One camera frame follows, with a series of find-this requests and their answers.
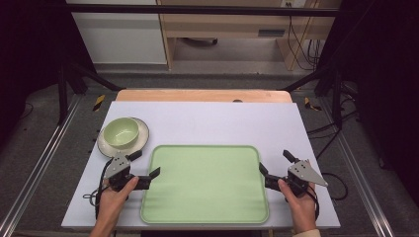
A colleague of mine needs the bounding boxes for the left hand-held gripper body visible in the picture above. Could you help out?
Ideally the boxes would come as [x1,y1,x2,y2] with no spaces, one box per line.
[103,153,152,193]

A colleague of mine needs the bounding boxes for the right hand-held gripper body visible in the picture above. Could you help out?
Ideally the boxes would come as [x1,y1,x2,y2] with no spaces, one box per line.
[264,159,329,198]

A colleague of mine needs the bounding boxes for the person's right hand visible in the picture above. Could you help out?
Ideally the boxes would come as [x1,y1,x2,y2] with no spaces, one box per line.
[277,178,318,228]

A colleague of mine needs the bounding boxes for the person's left hand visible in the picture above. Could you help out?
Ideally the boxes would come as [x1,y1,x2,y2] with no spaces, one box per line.
[97,176,140,223]

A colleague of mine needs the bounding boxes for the white round plate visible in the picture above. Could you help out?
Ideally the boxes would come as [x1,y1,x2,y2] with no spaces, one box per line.
[96,117,150,159]

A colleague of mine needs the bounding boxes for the light green bowl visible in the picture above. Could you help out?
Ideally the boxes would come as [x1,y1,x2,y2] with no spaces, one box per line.
[103,117,140,148]

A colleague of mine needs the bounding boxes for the light green tray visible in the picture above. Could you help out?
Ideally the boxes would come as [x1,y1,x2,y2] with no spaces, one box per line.
[139,144,270,225]

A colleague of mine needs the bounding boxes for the yellow black tape strip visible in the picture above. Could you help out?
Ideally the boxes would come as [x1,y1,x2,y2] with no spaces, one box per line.
[92,94,107,113]
[302,96,323,112]

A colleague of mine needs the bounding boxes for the wooden table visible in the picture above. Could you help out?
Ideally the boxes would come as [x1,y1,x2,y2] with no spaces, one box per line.
[115,88,293,104]

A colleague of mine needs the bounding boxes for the white cabinet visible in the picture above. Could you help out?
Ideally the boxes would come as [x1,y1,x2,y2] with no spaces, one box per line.
[65,0,168,65]

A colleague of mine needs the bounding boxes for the black curtain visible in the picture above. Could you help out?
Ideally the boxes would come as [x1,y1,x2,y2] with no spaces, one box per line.
[0,0,97,147]
[317,0,419,200]

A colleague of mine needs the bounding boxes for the light wooden desk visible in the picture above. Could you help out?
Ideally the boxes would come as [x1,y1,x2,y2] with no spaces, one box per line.
[156,0,342,71]

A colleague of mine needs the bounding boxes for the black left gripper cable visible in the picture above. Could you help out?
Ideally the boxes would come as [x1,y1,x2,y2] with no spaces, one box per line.
[82,160,115,220]

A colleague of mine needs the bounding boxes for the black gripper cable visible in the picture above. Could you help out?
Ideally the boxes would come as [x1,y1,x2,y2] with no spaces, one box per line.
[305,172,349,221]
[82,160,115,220]

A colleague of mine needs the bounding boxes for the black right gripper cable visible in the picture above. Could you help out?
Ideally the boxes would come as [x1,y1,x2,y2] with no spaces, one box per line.
[305,172,349,221]

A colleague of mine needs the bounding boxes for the black floor cables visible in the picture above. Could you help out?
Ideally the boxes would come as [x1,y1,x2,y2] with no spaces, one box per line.
[305,80,361,161]

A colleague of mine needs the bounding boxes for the aluminium floor rail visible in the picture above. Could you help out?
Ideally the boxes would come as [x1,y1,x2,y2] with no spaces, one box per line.
[0,94,84,237]
[318,98,397,237]

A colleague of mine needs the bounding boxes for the black metal frame stand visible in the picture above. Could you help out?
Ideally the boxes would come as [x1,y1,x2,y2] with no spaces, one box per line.
[280,60,344,130]
[56,53,124,126]

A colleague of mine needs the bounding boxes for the hanging desk cables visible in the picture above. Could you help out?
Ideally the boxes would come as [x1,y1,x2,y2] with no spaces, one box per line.
[287,14,323,71]

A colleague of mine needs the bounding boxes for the white wall socket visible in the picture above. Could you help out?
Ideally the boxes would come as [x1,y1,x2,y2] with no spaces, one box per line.
[280,0,308,9]

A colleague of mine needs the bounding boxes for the black horizontal frame bar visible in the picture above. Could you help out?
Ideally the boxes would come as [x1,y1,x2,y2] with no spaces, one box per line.
[64,3,345,18]

